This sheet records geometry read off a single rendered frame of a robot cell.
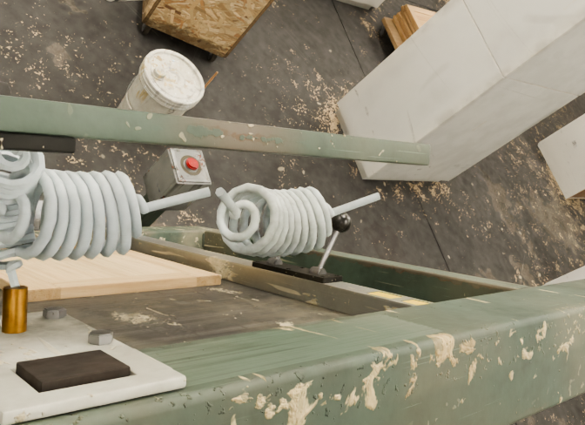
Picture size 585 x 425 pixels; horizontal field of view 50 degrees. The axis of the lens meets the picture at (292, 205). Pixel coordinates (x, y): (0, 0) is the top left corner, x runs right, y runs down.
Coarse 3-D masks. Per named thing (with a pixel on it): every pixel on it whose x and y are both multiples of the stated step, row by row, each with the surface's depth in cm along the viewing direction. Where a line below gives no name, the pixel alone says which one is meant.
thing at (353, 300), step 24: (144, 240) 155; (192, 264) 138; (216, 264) 131; (240, 264) 125; (264, 288) 119; (288, 288) 114; (312, 288) 110; (336, 288) 105; (360, 288) 105; (360, 312) 101
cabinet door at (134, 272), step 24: (24, 264) 125; (48, 264) 126; (72, 264) 128; (96, 264) 130; (120, 264) 131; (144, 264) 133; (168, 264) 133; (0, 288) 108; (48, 288) 101; (72, 288) 104; (96, 288) 106; (120, 288) 109; (144, 288) 112; (168, 288) 116
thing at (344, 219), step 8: (336, 216) 114; (344, 216) 114; (336, 224) 113; (344, 224) 113; (336, 232) 114; (344, 232) 115; (328, 248) 113; (320, 264) 112; (312, 272) 112; (320, 272) 111
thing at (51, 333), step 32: (0, 160) 38; (32, 160) 41; (0, 192) 40; (32, 192) 42; (0, 224) 42; (32, 224) 44; (0, 256) 42; (0, 320) 46; (32, 320) 46; (64, 320) 46; (0, 352) 38; (32, 352) 39; (64, 352) 39; (128, 352) 40; (0, 384) 33; (96, 384) 34; (128, 384) 34; (160, 384) 35; (0, 416) 29; (32, 416) 30
